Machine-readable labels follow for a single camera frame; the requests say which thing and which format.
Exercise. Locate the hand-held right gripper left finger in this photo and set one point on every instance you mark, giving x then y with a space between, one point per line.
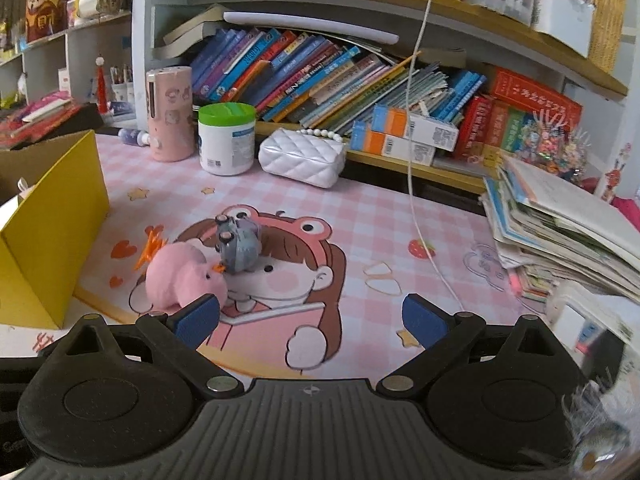
197 321

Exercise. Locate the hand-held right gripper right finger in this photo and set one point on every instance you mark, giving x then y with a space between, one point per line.
425 321

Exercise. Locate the pink plush toy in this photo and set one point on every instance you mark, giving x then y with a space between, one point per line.
175 275

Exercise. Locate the grey toy figure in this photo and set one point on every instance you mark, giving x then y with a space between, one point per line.
240 250

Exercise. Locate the yellow cardboard box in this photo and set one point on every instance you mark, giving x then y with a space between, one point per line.
50 240

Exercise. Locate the orange hair clip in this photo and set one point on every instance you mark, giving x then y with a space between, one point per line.
152 247

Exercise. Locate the pink checked desk mat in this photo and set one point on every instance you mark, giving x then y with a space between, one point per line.
360 220

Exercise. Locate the white paper box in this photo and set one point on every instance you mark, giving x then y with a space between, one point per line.
585 320

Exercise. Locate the stack of books and papers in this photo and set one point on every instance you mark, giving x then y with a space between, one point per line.
550 220

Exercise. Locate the orange and blue box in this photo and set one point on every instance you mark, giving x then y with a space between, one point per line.
390 147
420 127

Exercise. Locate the white jar with green lid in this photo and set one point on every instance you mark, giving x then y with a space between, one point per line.
225 145

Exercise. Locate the white quilted purse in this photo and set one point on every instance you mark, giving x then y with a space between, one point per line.
300 160

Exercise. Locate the purple spray bottle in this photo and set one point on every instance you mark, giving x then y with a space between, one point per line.
131 136

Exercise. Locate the pink cartoon tumbler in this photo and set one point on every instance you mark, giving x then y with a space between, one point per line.
170 120

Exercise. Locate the red boxed book set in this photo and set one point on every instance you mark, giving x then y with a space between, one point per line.
520 110

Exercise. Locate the white pen holder cup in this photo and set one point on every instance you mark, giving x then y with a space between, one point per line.
121 90

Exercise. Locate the red tassel ornament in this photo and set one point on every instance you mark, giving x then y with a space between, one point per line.
102 90

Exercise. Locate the red plastic bag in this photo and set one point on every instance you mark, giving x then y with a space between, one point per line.
45 120

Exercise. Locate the lower row of books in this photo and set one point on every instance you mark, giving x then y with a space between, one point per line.
310 80

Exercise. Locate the white box with red label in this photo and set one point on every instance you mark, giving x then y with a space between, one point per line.
63 81

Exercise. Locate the thick white book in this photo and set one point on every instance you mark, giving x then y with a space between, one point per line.
192 30

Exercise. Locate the wooden bookshelf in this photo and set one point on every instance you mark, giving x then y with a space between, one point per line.
500 35

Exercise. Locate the white cubby shelf unit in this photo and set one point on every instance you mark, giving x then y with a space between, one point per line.
50 55

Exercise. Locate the white rolled paper tube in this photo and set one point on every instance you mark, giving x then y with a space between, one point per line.
310 27

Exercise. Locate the white storage bin with pens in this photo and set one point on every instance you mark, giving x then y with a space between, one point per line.
560 20

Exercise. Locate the cartoon figure box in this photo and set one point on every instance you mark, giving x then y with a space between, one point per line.
46 10

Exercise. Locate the wicker basket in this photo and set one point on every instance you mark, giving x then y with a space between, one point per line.
607 15

